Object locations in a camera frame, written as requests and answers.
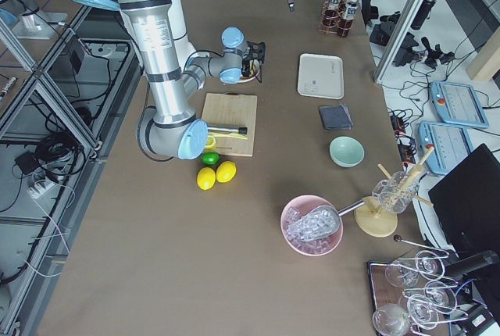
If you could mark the lower right tea bottle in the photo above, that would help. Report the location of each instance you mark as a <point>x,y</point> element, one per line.
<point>350,10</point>

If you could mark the copper wire bottle rack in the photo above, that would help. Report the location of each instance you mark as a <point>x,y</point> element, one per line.
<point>331,21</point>

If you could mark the mint green bowl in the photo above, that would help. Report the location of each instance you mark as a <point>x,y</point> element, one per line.
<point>346,152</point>

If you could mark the steel muddler black tip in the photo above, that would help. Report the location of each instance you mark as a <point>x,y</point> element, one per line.
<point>228,129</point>

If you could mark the pile of clear ice cubes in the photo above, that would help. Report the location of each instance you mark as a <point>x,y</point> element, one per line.
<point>291,218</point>

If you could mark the half cut lemon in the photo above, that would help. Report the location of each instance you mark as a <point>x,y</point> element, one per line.
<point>211,142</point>

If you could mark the pink bowl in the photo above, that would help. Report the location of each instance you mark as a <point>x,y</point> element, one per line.
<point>305,204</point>

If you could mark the yellow lemon upper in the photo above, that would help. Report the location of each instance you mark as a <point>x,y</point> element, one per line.
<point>226,171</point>

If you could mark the yellow plastic knife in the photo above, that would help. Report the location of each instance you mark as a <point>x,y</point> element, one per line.
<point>228,135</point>

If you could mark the yellow lemon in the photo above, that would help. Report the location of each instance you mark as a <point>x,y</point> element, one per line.
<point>226,171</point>
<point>206,178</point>

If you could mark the white round plate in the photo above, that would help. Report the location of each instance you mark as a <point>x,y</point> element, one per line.
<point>245,78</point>

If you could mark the wooden cup stand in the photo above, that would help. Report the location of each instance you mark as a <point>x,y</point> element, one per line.
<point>376,221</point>

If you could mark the blue teach pendant near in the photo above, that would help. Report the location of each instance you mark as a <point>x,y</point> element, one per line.
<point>451,144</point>

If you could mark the blue teach pendant far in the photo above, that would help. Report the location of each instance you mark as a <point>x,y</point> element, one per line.
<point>458,103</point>

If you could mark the yellow lemon lower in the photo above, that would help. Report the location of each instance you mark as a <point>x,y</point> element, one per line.
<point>206,178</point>

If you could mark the grey folded cloth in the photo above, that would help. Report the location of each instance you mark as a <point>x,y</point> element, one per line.
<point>335,117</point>

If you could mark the steel ice scoop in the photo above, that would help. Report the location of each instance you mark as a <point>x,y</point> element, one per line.
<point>323,221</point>

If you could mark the black laptop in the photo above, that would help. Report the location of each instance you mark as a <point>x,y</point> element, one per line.
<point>466,201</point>

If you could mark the cream rabbit tray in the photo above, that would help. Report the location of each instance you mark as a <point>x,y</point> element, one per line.
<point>320,76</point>

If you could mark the bamboo cutting board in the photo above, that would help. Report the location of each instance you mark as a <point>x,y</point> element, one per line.
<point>235,111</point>

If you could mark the wine glass tray rack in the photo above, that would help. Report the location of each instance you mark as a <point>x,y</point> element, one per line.
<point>412,294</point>

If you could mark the green lime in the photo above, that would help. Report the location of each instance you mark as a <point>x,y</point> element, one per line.
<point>210,158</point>

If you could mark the glass mug on stand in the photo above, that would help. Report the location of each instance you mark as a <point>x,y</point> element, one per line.
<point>396,193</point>

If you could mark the blue teach pendant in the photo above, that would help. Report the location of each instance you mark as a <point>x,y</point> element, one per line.
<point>451,144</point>
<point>458,103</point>

